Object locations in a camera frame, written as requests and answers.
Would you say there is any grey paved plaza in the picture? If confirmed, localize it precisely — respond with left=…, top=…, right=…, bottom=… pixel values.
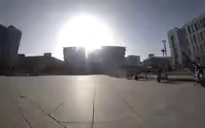
left=0, top=73, right=205, bottom=128

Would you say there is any tall dark building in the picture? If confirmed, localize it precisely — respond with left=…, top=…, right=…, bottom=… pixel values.
left=0, top=18, right=23, bottom=75

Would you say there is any pole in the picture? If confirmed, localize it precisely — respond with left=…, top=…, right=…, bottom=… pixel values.
left=161, top=39, right=168, bottom=58

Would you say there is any person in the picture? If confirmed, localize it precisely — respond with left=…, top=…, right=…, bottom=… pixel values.
left=191, top=57, right=205, bottom=87
left=156, top=63, right=169, bottom=84

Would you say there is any dark mid-rise building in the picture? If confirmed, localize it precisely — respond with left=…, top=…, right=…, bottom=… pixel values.
left=62, top=45, right=127, bottom=76

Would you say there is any low grey building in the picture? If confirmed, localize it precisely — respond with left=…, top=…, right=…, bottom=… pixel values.
left=142, top=53, right=173, bottom=71

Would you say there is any white multi-storey building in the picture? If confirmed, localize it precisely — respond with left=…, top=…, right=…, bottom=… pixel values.
left=167, top=7, right=205, bottom=69

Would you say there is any low dark building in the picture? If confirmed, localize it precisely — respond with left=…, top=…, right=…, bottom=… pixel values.
left=17, top=52, right=66, bottom=75

